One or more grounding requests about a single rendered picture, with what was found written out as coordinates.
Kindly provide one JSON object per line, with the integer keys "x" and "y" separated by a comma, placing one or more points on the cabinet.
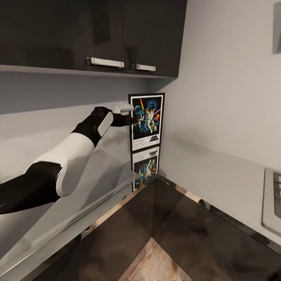
{"x": 113, "y": 38}

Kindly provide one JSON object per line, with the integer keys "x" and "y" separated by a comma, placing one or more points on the poster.
{"x": 149, "y": 111}

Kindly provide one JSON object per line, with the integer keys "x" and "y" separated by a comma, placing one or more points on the drop in sink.
{"x": 103, "y": 177}

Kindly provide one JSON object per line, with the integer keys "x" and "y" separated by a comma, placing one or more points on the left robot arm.
{"x": 55, "y": 174}

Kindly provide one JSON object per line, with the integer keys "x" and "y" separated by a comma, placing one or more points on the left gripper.
{"x": 125, "y": 120}

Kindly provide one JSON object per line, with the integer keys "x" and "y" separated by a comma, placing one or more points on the burner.
{"x": 271, "y": 212}

